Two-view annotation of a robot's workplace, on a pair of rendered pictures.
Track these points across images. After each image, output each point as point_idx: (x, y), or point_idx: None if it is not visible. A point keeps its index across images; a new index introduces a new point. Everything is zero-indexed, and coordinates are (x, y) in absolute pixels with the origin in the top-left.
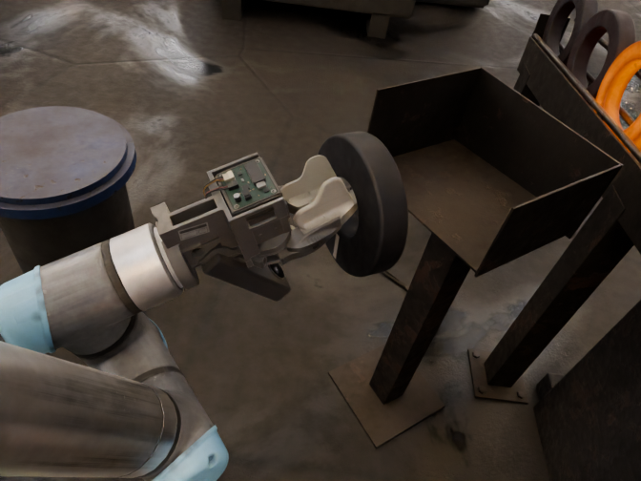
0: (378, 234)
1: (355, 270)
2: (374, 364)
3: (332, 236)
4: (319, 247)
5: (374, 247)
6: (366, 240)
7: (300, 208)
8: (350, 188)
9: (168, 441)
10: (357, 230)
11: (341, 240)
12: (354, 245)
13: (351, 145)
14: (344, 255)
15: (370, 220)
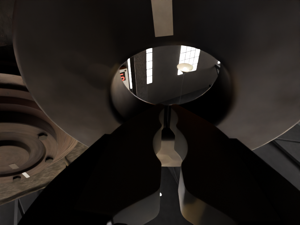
0: (63, 129)
1: (35, 11)
2: None
3: (87, 149)
4: (51, 185)
5: (51, 110)
6: (72, 107)
7: (181, 203)
8: (167, 126)
9: None
10: (104, 101)
11: (142, 32)
12: (89, 70)
13: (175, 166)
14: (102, 5)
15: (89, 132)
